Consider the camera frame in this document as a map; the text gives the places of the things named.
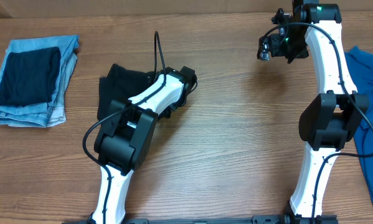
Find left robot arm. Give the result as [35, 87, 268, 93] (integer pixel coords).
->
[87, 65, 197, 223]

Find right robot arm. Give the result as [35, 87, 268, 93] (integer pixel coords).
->
[257, 0, 369, 223]

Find folded light blue jeans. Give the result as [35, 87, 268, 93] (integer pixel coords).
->
[0, 35, 79, 128]

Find blue t-shirt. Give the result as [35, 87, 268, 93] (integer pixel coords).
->
[343, 45, 373, 224]

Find folded dark navy shirt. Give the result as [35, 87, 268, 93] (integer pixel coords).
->
[0, 47, 61, 106]

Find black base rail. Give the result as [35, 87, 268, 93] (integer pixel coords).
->
[61, 214, 339, 224]

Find black t-shirt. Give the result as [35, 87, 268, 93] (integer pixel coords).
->
[97, 63, 156, 121]

